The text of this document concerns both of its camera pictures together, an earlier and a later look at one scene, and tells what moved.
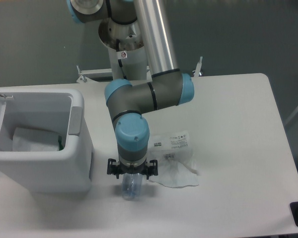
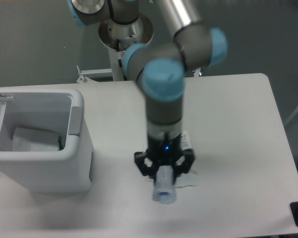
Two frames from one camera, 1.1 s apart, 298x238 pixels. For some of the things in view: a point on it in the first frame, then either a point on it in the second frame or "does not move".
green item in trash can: (60, 146) does not move
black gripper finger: (113, 167) to (146, 170)
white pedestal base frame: (85, 75) does not move
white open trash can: (59, 110) does not move
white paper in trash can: (33, 140) does not move
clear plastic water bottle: (132, 186) to (164, 190)
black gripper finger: (151, 168) to (184, 168)
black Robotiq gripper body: (141, 169) to (164, 150)
